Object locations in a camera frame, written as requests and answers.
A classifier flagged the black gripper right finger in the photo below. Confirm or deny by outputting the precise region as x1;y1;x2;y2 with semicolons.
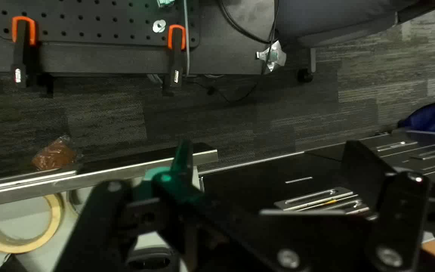
342;140;432;272

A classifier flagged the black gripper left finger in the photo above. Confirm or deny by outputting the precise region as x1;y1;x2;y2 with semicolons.
56;138;207;272

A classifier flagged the brown crumpled object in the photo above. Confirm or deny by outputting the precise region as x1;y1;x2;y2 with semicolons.
32;134;79;170

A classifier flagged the orange black clamp right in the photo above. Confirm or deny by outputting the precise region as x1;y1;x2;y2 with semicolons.
163;23;188;95

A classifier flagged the orange black clamp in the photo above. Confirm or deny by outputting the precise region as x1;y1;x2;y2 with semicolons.
163;23;188;95
11;14;38;85

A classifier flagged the crumpled silver foil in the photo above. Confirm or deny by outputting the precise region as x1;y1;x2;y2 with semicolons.
255;40;287;72

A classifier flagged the roll of masking tape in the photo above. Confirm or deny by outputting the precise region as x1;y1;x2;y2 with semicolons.
0;194;65;253

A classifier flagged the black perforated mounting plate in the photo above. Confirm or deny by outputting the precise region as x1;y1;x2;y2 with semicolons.
0;0;201;46

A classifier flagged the orange black clamp left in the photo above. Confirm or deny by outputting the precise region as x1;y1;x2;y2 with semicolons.
11;14;38;85

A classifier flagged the aluminium rail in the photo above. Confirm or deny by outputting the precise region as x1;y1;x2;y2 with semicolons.
0;147;221;208

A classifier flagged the black cable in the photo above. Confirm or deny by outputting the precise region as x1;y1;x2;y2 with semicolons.
216;0;278;45

